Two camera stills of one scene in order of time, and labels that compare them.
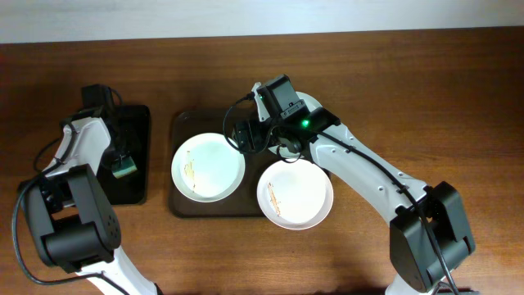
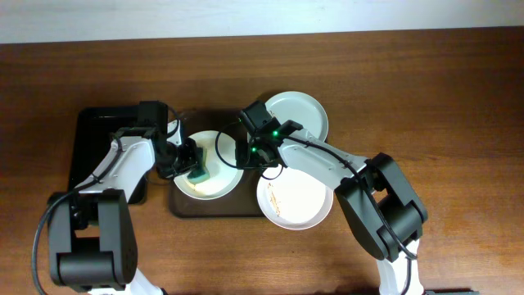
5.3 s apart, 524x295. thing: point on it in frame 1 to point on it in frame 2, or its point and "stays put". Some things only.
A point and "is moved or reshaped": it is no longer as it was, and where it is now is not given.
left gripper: x=116 y=152 to x=190 y=156
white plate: x=206 y=168 stays put
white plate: x=295 y=195 stays put
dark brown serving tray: x=185 y=123 stays put
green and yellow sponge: x=127 y=167 is moved or reshaped
